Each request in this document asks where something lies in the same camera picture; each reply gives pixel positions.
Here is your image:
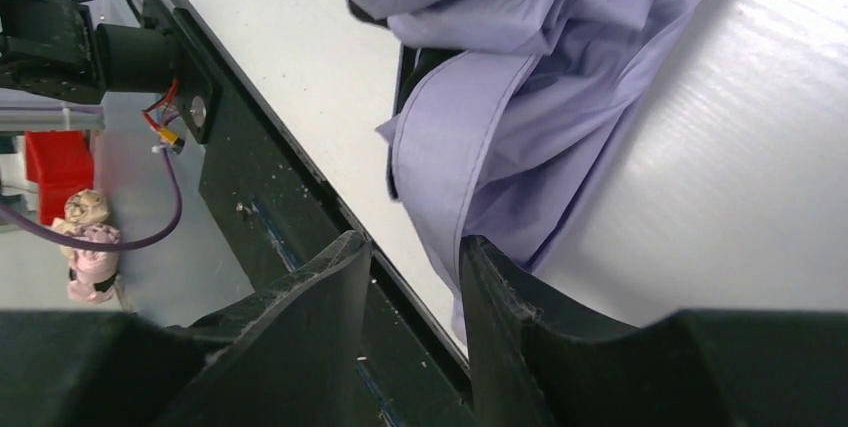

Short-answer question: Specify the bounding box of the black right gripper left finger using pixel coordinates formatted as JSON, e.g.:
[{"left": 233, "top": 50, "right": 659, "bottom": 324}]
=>
[{"left": 1, "top": 231, "right": 372, "bottom": 426}]

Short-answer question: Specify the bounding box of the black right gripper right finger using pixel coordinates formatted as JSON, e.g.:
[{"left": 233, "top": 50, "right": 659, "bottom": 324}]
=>
[{"left": 460, "top": 236, "right": 847, "bottom": 426}]

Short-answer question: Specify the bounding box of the lavender folding umbrella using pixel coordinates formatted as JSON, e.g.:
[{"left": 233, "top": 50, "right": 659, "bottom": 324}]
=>
[{"left": 347, "top": 0, "right": 704, "bottom": 299}]

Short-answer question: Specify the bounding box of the pink beige rolled cloth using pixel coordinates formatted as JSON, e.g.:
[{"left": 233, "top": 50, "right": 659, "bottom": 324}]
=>
[{"left": 51, "top": 188, "right": 124, "bottom": 306}]

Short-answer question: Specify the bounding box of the red box below table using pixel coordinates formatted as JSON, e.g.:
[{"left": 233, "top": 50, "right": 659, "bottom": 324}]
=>
[{"left": 24, "top": 131, "right": 94, "bottom": 226}]

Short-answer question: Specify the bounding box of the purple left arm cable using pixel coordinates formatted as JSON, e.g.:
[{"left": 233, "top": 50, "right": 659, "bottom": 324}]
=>
[{"left": 0, "top": 104, "right": 185, "bottom": 254}]

